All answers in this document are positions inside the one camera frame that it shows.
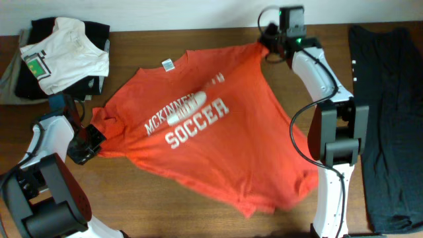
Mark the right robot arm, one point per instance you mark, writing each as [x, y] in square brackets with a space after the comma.
[337, 133]

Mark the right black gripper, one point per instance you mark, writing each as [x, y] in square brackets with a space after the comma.
[265, 38]

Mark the grey folded t-shirt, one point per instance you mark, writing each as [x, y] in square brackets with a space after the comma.
[9, 82]

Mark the black folded t-shirt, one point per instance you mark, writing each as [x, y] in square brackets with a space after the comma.
[27, 86]

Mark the red soccer t-shirt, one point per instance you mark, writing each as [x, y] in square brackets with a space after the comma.
[214, 125]

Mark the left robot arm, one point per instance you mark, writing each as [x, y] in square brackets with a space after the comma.
[40, 193]

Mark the white folded t-shirt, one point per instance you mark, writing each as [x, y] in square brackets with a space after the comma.
[64, 57]

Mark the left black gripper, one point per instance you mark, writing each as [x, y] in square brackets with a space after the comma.
[82, 158]

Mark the black unfolded shirt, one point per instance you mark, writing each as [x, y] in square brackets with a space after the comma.
[388, 78]

